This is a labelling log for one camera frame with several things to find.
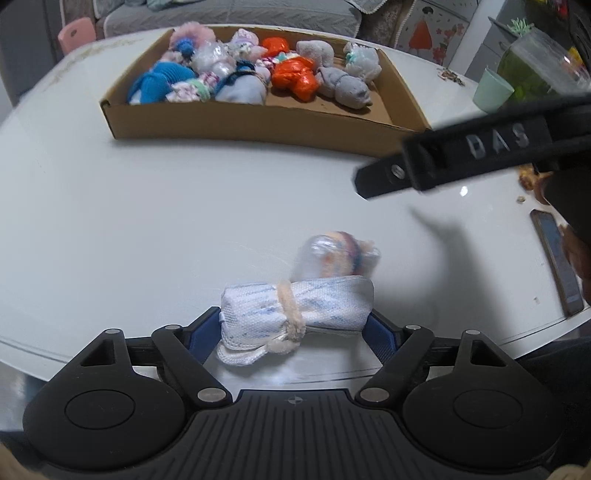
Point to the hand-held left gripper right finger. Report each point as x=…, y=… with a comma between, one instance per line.
x=381, y=339

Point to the clear jar with green plant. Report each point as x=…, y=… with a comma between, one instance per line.
x=526, y=69

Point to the person's dark clothing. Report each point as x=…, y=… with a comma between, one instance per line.
x=563, y=392

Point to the scattered seed shells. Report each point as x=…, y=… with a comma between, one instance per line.
x=450, y=76

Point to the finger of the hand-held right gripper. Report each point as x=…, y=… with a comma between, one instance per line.
x=383, y=177

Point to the grey quilted sofa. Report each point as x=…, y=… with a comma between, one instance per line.
x=277, y=14

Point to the white cloth roll peach band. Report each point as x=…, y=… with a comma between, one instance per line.
x=323, y=304

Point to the smartphone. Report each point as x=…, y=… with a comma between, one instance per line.
x=556, y=263

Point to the brown snack food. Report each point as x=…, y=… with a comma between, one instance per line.
x=533, y=182

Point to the shallow cardboard box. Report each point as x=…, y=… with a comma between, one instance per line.
x=258, y=122

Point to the grey cabinet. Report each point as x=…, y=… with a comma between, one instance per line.
x=485, y=46

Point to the pile of rolled socks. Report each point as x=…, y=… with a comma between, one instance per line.
x=295, y=78

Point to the brown plush armchair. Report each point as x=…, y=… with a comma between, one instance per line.
x=378, y=23

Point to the pale green cup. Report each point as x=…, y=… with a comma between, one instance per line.
x=491, y=92

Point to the board with orange figure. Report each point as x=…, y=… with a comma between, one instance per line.
x=425, y=32

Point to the clear colourful sock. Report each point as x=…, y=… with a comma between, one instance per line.
x=332, y=254

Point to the white teal wrapped bundle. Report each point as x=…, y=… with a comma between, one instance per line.
x=364, y=62

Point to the pink plastic chair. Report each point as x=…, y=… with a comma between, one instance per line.
x=76, y=34

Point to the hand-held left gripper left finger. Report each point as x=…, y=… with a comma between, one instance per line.
x=203, y=334

